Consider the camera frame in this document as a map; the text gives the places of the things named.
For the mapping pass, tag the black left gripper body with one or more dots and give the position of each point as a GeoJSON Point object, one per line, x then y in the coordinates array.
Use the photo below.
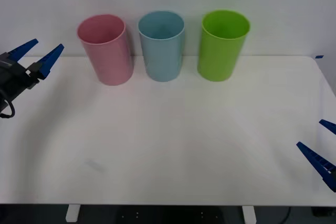
{"type": "Point", "coordinates": [13, 82]}

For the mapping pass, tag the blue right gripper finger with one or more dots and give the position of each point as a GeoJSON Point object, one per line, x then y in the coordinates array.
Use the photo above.
{"type": "Point", "coordinates": [329, 126]}
{"type": "Point", "coordinates": [319, 163]}

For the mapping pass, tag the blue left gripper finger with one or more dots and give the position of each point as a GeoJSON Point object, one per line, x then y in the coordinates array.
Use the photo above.
{"type": "Point", "coordinates": [22, 50]}
{"type": "Point", "coordinates": [50, 62]}

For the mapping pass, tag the pink plastic bin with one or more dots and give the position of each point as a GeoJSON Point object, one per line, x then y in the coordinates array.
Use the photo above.
{"type": "Point", "coordinates": [107, 58]}

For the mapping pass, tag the white table leg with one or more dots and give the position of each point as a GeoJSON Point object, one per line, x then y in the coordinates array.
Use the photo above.
{"type": "Point", "coordinates": [72, 213]}
{"type": "Point", "coordinates": [249, 214]}

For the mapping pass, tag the pale blue plastic bin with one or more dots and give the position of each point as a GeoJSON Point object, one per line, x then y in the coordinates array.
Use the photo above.
{"type": "Point", "coordinates": [162, 56]}

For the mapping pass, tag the green plastic bin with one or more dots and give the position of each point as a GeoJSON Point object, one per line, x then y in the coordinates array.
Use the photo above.
{"type": "Point", "coordinates": [220, 56]}

